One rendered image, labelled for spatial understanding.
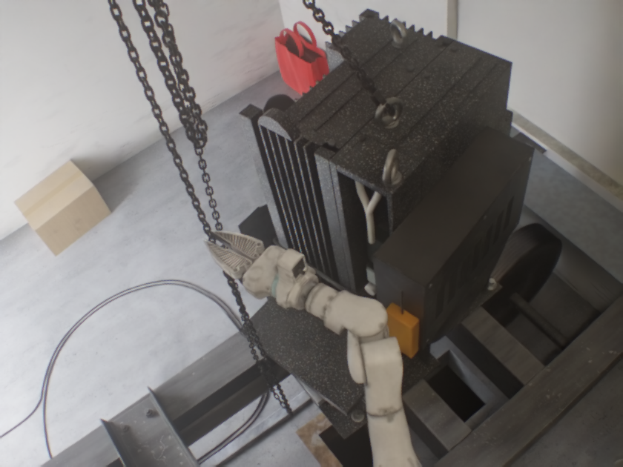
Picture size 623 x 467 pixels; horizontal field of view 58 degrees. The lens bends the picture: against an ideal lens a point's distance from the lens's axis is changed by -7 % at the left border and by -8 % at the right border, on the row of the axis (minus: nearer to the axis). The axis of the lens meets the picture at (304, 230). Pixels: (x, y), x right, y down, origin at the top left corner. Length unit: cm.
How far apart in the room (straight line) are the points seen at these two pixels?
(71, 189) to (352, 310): 268
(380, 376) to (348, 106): 63
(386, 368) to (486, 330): 114
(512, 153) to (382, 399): 69
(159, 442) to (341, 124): 124
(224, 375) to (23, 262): 193
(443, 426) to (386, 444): 92
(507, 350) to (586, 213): 67
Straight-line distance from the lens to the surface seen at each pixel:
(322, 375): 176
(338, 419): 194
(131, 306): 318
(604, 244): 235
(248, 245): 115
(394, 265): 122
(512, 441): 195
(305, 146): 127
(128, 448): 211
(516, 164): 140
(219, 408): 231
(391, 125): 128
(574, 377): 206
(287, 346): 181
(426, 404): 196
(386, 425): 101
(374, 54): 148
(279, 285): 105
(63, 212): 345
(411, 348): 140
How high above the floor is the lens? 251
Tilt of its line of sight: 53 degrees down
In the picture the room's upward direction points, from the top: 14 degrees counter-clockwise
